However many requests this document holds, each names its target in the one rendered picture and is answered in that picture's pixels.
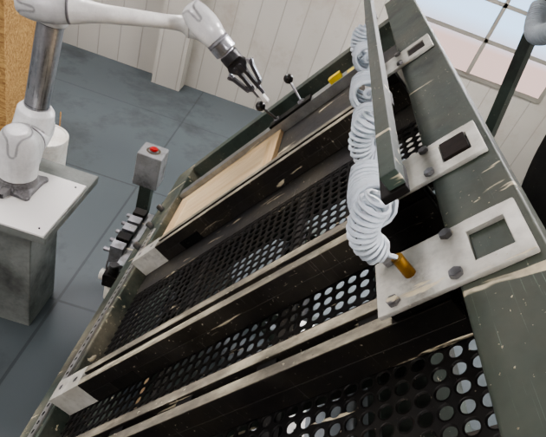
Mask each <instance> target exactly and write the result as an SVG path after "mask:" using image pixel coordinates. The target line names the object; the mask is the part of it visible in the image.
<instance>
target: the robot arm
mask: <svg viewBox="0 0 546 437"><path fill-rule="evenodd" d="M14 5H15V9H16V11H17V12H18V13H19V14H20V15H21V16H24V17H26V18H28V19H29V20H32V21H35V22H36V30H35V35H34V41H33V47H32V52H31V58H30V64H29V74H28V80H27V86H26V91H25V97H24V100H22V101H19V102H18V103H17V105H16V111H15V114H14V117H13V120H12V122H11V123H10V124H8V125H6V126H4V127H3V128H2V129H1V131H0V199H4V198H6V197H8V196H9V195H10V196H13V197H16V198H19V199H21V200H23V201H29V200H30V198H31V196H32V195H33V194H34V193H35V192H36V191H37V190H38V189H39V188H40V187H41V186H42V185H44V184H46V183H48V182H49V178H48V177H46V176H41V175H38V171H39V164H40V163H41V159H42V154H43V151H44V149H45V148H46V147H47V145H48V144H49V142H50V140H51V138H52V136H53V134H54V131H55V110H54V109H53V108H52V107H51V106H50V102H51V97H52V93H53V88H54V84H55V75H56V70H57V66H58V62H59V56H60V52H61V47H62V38H63V34H64V30H65V29H66V28H67V27H68V26H69V25H70V24H71V25H74V24H86V23H109V24H119V25H129V26H140V27H150V28H160V29H172V30H177V31H180V32H182V33H184V34H185V35H186V37H187V38H191V39H194V40H197V41H200V42H201V43H203V44H204V45H205V46H206V47H207V48H208V49H209V50H210V51H211V52H212V54H213V55H214V56H215V57H216V58H217V59H219V58H221V62H222V63H223V64H224V65H225V67H226V68H228V72H229V76H228V78H227V80H229V81H232V82H234V83H235V84H237V85H238V86H239V87H240V88H241V89H242V90H244V91H245V92H246V93H249V92H253V94H254V95H255V96H256V97H257V98H258V97H260V98H261V99H262V101H263V102H264V103H265V104H266V103H268V102H269V98H268V97H267V96H266V95H265V90H264V89H263V87H262V86H261V82H262V78H261V76H260V74H259V73H258V71H257V67H256V65H255V63H254V58H253V57H251V58H245V57H244V56H242V55H241V53H240V52H239V51H238V50H237V48H235V47H233V46H234V45H235V43H234V42H233V41H232V39H231V38H230V37H229V36H228V34H227V33H226V32H225V30H224V28H223V26H222V23H221V22H220V21H219V19H218V18H217V16H216V15H215V14H214V13H213V12H212V11H211V10H210V9H209V8H208V7H207V6H206V5H205V4H204V3H202V2H200V1H199V0H194V1H192V2H190V3H189V4H187V5H186V7H185V8H184V10H183V11H182V15H171V14H163V13H157V12H151V11H146V10H136V9H130V8H125V7H120V6H113V5H109V4H104V3H97V2H94V1H91V0H14ZM247 63H249V64H250V67H251V69H252V71H253V73H254V75H255V77H256V78H255V77H254V75H253V74H252V73H251V72H250V71H249V69H248V68H247ZM244 74H246V75H247V76H248V77H249V79H250V80H251V81H252V83H253V84H254V85H255V86H256V88H255V87H254V86H253V85H252V84H251V82H250V81H249V80H248V79H247V77H246V76H245V75H244ZM234 75H238V77H239V78H241V79H242V81H243V82H244V83H245V84H246V85H245V84H243V83H242V82H241V81H239V80H238V78H236V77H234Z"/></svg>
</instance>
